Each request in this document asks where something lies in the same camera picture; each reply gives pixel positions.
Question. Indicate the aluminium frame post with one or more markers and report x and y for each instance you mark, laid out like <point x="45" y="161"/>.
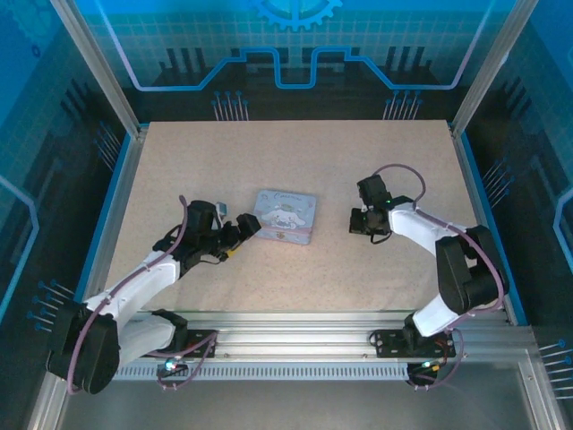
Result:
<point x="488" y="67"/>
<point x="96" y="67"/>

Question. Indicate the aluminium front rail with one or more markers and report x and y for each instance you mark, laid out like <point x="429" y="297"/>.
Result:
<point x="291" y="331"/>

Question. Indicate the blue table edge strip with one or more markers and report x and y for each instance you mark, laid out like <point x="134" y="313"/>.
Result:
<point x="105" y="224"/>
<point x="492" y="224"/>

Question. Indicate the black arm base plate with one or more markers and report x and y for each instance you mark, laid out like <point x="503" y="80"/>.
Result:
<point x="394" y="344"/>
<point x="199" y="342"/>

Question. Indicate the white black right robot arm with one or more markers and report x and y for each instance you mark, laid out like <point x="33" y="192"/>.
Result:
<point x="452" y="269"/>

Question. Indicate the blue Cinnamoroll tin box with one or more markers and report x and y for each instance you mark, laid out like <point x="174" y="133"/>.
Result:
<point x="286" y="215"/>

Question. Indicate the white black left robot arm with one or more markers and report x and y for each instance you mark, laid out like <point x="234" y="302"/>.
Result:
<point x="147" y="277"/>

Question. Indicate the blue printed back panel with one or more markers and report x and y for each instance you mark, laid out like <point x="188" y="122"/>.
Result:
<point x="291" y="45"/>

